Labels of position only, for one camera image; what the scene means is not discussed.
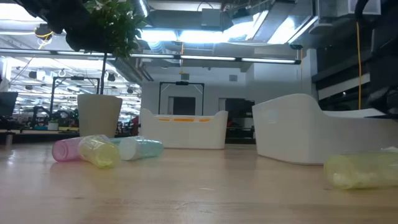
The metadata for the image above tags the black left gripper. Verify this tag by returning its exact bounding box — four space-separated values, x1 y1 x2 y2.
64 18 106 53

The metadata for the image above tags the teal pill bottle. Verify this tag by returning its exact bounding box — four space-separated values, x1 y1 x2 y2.
108 136 144 154
118 136 165 162

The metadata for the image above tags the pink pill bottle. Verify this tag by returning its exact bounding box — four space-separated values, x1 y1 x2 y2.
51 136 85 163

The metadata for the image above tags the yellow pill bottle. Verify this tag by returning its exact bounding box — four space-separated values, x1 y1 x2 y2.
323 151 398 190
77 134 121 169

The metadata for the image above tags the white plastic bin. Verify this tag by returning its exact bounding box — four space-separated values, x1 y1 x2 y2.
251 93 398 166
139 108 229 150

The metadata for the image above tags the green potted plant white pot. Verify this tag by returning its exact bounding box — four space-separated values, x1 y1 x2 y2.
76 0 149 138

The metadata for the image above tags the black monitor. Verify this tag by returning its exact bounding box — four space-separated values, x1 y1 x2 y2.
0 91 19 118

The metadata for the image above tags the grey ceiling box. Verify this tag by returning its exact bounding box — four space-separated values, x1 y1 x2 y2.
200 7 222 28

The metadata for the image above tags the long LED light bar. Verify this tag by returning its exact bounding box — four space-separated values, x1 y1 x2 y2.
0 48 302 65

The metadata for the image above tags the black equipment rack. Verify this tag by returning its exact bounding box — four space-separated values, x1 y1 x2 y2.
224 98 256 144

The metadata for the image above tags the black gantry frame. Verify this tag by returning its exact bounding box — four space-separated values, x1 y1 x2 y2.
49 75 101 125
157 81 205 116

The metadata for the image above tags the ceiling cable reel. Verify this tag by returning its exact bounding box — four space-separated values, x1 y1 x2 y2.
33 24 56 41

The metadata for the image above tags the yellow hanging cable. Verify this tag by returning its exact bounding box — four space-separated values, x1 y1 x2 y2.
356 21 363 110

